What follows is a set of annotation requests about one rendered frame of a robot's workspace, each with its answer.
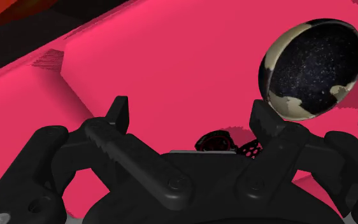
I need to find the black and cream bowl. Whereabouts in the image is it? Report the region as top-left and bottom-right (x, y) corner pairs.
(258, 18), (358, 122)

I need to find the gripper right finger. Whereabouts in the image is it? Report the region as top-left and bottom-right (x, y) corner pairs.
(236, 99), (358, 224)

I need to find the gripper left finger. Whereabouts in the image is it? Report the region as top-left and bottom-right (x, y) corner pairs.
(0, 95), (195, 224)

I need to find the black wristwatch with red ring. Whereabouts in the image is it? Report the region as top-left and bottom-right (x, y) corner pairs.
(194, 130), (264, 159)

